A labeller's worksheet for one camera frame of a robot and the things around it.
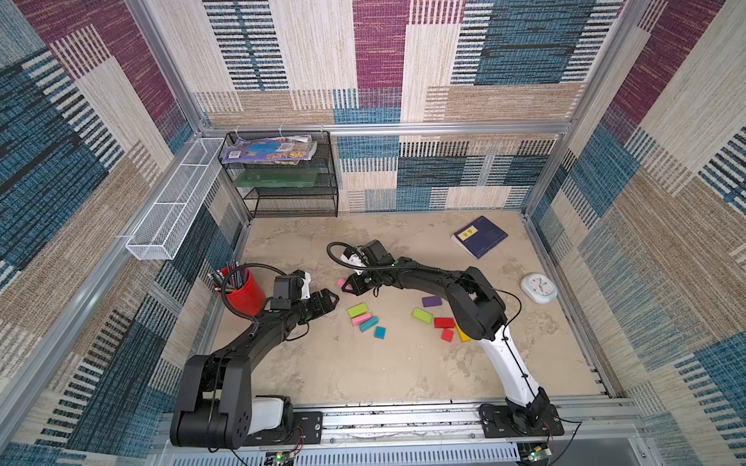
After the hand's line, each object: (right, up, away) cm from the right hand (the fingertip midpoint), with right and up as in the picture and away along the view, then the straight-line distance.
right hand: (351, 288), depth 97 cm
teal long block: (+6, -10, -8) cm, 14 cm away
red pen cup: (-33, -1, -6) cm, 34 cm away
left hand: (-6, -3, -7) cm, 10 cm away
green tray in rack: (-21, +38, +4) cm, 43 cm away
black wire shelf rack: (-16, +32, +23) cm, 42 cm away
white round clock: (+61, 0, -2) cm, 61 cm away
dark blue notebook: (+47, +17, +15) cm, 52 cm away
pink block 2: (+4, -9, -7) cm, 12 cm away
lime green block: (+2, -6, -4) cm, 8 cm away
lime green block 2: (+23, -8, -6) cm, 25 cm away
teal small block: (+10, -12, -8) cm, 17 cm away
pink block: (-3, +2, -3) cm, 5 cm away
